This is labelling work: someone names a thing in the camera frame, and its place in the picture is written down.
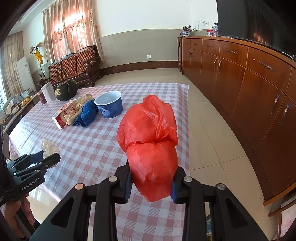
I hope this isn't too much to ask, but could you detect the red plastic bag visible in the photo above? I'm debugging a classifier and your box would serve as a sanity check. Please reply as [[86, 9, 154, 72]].
[[116, 95, 179, 202]]

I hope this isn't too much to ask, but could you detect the dark red tin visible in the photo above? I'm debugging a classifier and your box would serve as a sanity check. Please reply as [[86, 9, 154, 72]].
[[37, 90, 47, 104]]

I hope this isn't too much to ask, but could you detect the white tea box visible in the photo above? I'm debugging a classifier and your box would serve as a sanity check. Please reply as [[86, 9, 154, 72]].
[[41, 82, 56, 103]]

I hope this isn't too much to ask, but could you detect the wooden sofa bench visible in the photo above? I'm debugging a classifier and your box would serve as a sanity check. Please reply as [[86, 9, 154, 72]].
[[49, 45, 102, 87]]

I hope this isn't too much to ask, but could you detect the black iron teapot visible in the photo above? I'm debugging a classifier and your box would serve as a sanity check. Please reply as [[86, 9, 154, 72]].
[[55, 67, 78, 101]]

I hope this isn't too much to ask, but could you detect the pink checkered tablecloth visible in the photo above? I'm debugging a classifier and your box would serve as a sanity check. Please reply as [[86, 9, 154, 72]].
[[9, 82, 189, 240]]

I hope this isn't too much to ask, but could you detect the tan cloth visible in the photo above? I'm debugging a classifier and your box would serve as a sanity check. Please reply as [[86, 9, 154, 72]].
[[65, 93, 94, 126]]

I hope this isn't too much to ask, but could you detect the left hand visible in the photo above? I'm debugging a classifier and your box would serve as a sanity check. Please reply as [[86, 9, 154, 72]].
[[1, 193, 35, 238]]

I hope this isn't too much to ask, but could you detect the black flat television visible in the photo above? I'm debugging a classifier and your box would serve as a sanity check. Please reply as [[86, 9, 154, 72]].
[[216, 0, 295, 56]]

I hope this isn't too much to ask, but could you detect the cream tissue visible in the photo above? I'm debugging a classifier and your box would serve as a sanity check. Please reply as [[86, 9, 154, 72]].
[[40, 138, 60, 159]]

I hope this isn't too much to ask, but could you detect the red white carton box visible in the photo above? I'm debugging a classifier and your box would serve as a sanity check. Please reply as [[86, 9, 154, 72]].
[[51, 99, 77, 130]]

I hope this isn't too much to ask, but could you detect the wooden sideboard cabinet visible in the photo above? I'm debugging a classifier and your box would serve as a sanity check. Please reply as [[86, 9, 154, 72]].
[[177, 37, 295, 205]]

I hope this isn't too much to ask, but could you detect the yellow orchid plant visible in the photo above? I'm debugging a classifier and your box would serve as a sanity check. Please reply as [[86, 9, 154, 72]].
[[30, 42, 46, 79]]

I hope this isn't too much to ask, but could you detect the pink curtain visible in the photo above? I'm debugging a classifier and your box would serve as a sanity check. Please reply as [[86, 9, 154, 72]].
[[43, 1, 104, 64]]

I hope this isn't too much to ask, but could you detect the small potted plant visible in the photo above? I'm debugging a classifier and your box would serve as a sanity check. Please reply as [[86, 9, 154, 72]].
[[180, 25, 195, 37]]

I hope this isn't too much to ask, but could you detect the blue cloth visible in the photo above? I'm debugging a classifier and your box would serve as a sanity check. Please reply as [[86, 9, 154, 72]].
[[72, 99, 98, 128]]

